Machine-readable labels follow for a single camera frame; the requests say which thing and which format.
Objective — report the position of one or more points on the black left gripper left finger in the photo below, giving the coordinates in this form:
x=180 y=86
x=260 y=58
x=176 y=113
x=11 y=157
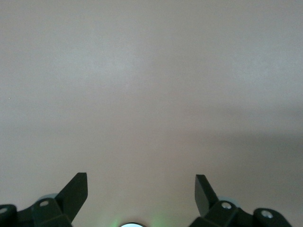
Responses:
x=71 y=196

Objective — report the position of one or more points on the brown table cover sheet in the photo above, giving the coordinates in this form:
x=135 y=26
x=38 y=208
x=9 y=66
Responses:
x=151 y=94

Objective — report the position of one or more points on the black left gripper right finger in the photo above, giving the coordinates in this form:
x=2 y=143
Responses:
x=203 y=196

